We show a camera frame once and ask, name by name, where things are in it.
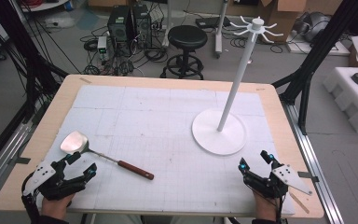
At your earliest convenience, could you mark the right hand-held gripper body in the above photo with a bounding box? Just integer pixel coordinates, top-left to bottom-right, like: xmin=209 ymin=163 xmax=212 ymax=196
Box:
xmin=242 ymin=163 xmax=313 ymax=200

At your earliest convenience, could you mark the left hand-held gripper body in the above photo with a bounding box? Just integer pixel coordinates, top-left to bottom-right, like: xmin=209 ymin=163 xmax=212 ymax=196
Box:
xmin=21 ymin=159 xmax=87 ymax=202

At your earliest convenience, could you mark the metal spatula with wooden handle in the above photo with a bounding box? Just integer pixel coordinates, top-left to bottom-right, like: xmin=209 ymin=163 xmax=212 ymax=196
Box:
xmin=60 ymin=131 xmax=155 ymax=181

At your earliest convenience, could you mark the white utensil rack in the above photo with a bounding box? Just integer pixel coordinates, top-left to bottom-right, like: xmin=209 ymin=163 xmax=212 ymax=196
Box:
xmin=191 ymin=16 xmax=284 ymax=157

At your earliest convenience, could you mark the person's left hand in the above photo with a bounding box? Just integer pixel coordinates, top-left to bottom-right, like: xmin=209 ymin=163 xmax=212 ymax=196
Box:
xmin=40 ymin=192 xmax=76 ymax=221

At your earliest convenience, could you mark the person's right hand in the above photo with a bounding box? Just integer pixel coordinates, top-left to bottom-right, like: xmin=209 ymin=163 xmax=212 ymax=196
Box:
xmin=253 ymin=190 xmax=283 ymax=222

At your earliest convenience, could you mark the white gridded mat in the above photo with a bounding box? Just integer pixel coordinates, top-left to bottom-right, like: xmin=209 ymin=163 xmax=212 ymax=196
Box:
xmin=35 ymin=85 xmax=296 ymax=217

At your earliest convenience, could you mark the white foam packing block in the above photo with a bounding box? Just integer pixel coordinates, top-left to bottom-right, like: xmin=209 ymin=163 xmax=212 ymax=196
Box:
xmin=322 ymin=66 xmax=358 ymax=134

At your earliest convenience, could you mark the small grey power box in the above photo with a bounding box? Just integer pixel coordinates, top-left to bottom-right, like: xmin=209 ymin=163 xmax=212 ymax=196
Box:
xmin=96 ymin=35 xmax=109 ymax=62

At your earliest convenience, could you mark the black round stool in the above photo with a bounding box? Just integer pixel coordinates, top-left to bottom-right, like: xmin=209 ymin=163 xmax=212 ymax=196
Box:
xmin=159 ymin=24 xmax=209 ymax=81

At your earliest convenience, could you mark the white stand pole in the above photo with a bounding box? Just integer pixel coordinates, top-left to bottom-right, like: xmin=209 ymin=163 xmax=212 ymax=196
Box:
xmin=213 ymin=0 xmax=229 ymax=59

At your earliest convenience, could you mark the cardboard box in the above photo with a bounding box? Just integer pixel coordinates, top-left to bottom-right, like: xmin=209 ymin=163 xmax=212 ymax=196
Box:
xmin=258 ymin=0 xmax=309 ymax=35

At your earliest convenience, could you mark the black computer tower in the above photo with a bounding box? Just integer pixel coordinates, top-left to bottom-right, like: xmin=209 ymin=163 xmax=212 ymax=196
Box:
xmin=106 ymin=4 xmax=154 ymax=57

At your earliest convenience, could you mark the aluminium rail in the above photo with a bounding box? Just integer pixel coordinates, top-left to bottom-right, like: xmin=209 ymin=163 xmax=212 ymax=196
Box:
xmin=281 ymin=101 xmax=345 ymax=224
xmin=0 ymin=120 xmax=34 ymax=204

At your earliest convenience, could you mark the black cable bundle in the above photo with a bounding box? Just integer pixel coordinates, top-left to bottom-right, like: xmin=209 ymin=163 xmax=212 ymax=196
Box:
xmin=79 ymin=18 xmax=169 ymax=77

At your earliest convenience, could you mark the black metal frame stand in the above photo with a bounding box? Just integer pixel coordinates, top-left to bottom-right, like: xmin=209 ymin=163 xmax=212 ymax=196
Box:
xmin=0 ymin=0 xmax=69 ymax=175
xmin=271 ymin=0 xmax=358 ymax=136

